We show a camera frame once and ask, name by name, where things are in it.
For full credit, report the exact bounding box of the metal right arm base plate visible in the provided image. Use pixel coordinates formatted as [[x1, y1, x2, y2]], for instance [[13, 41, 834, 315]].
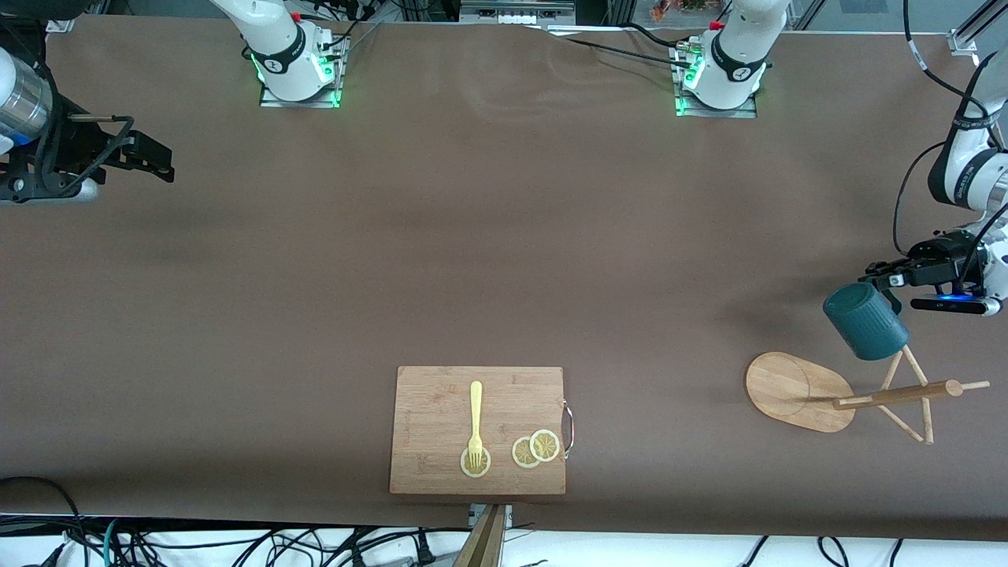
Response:
[[260, 31, 343, 109]]

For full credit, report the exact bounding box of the wooden cutting board metal handle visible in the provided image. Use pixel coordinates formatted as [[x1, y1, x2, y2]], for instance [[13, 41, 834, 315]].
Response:
[[389, 365, 575, 496]]

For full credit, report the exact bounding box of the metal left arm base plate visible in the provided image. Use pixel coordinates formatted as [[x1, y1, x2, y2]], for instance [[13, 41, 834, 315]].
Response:
[[674, 39, 758, 119]]

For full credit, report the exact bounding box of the aluminium frame profile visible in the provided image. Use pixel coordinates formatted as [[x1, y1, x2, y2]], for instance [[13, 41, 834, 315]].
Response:
[[947, 0, 1008, 56]]

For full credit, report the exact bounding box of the wooden mug rack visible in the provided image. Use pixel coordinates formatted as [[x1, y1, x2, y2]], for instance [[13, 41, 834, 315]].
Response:
[[745, 345, 991, 446]]

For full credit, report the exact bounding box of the yellow plastic fork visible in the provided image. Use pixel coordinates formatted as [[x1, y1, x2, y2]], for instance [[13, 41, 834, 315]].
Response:
[[467, 381, 484, 467]]

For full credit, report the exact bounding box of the colourful snack packet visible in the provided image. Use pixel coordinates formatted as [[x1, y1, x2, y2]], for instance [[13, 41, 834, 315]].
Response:
[[650, 0, 729, 21]]

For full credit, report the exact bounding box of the short black table cable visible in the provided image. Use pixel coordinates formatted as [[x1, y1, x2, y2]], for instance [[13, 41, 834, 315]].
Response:
[[626, 22, 694, 50]]

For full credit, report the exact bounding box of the long black table cable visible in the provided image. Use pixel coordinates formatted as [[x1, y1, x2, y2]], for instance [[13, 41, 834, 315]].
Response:
[[551, 24, 702, 80]]

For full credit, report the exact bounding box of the teal cable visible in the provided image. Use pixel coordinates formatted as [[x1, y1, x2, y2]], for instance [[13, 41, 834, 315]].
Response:
[[101, 518, 127, 567]]

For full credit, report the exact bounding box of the thick black looped cable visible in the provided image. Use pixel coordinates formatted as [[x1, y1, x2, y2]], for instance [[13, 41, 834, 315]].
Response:
[[0, 476, 83, 567]]

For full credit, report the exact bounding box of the black cable tangle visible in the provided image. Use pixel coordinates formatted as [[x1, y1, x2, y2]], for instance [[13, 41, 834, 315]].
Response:
[[118, 524, 473, 567]]

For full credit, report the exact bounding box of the teal ribbed cup yellow inside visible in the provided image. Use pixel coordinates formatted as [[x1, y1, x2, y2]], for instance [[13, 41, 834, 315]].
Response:
[[823, 282, 910, 361]]

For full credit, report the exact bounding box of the wooden strip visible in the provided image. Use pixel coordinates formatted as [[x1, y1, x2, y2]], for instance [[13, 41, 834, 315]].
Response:
[[455, 506, 506, 567]]

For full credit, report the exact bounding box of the grey power strip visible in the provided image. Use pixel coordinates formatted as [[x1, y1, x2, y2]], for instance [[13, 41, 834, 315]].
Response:
[[461, 0, 576, 24]]

